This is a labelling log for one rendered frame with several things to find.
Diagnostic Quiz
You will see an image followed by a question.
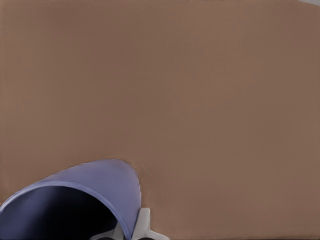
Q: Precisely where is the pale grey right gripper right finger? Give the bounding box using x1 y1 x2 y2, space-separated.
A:
130 207 171 240

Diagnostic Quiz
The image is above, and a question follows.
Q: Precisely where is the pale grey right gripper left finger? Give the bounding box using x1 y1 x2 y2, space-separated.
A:
111 223 129 239

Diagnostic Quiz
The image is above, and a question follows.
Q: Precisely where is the blue cup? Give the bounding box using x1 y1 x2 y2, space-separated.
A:
0 157 142 240

